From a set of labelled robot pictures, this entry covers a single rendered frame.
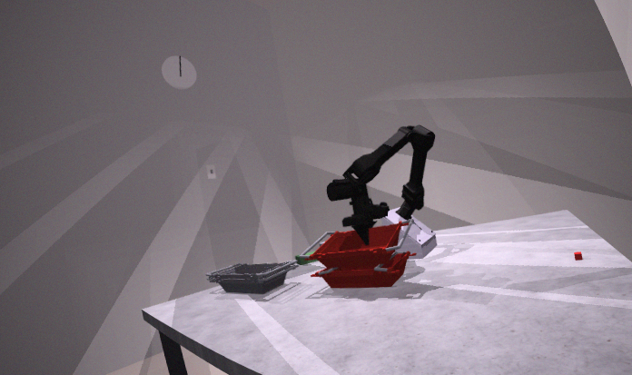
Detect light green box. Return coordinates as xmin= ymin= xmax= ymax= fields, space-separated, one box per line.
xmin=295 ymin=251 xmax=317 ymax=265

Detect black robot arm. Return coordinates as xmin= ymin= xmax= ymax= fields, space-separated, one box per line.
xmin=327 ymin=125 xmax=435 ymax=220

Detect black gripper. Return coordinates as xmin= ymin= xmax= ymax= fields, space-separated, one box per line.
xmin=342 ymin=196 xmax=382 ymax=245

